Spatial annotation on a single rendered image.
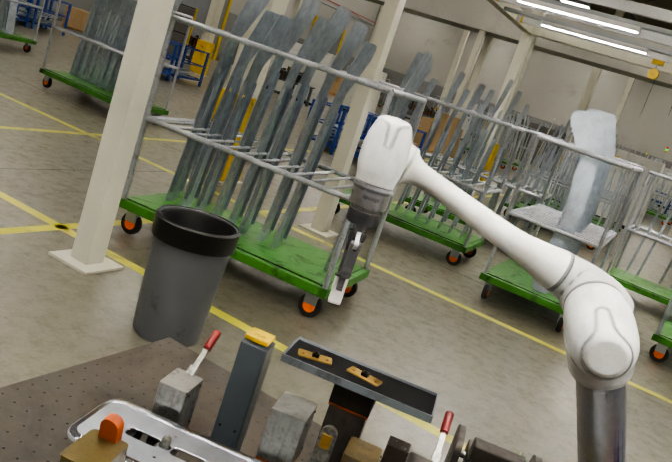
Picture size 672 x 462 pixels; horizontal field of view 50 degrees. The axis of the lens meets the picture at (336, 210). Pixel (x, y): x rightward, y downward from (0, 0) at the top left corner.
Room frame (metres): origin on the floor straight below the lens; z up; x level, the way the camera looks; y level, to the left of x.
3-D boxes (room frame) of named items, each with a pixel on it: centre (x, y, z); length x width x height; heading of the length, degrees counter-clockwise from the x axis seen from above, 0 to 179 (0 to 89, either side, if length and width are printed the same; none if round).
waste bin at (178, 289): (4.06, 0.73, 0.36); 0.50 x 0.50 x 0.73
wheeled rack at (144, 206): (5.76, 0.62, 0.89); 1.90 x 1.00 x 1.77; 72
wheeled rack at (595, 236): (7.95, -2.44, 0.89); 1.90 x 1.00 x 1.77; 157
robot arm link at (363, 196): (1.62, -0.06, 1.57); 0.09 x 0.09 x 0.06
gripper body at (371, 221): (1.62, -0.06, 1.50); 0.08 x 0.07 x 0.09; 3
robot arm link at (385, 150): (1.63, -0.06, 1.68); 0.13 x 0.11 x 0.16; 179
